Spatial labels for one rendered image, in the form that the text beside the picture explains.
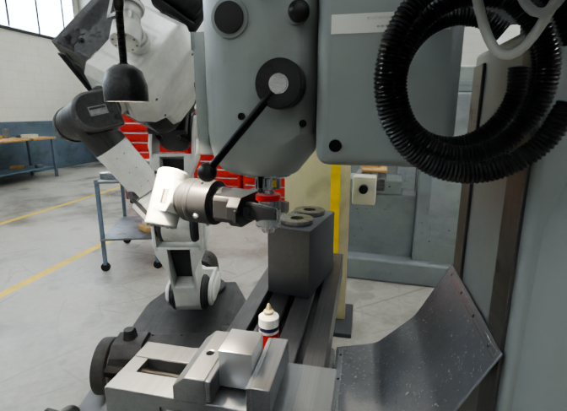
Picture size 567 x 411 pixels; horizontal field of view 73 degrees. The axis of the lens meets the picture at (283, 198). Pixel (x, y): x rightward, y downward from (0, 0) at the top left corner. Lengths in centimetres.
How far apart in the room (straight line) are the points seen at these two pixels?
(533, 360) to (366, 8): 50
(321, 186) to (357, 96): 192
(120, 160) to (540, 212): 88
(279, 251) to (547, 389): 63
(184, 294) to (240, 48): 117
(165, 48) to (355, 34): 63
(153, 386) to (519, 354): 52
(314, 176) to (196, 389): 196
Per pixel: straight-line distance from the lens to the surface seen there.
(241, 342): 62
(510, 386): 65
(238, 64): 60
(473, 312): 74
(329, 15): 56
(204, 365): 63
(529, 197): 56
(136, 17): 103
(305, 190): 246
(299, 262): 100
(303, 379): 67
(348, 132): 55
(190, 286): 158
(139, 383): 69
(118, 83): 69
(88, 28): 119
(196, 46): 72
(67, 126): 107
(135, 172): 106
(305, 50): 59
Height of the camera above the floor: 142
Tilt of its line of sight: 13 degrees down
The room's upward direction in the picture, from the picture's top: straight up
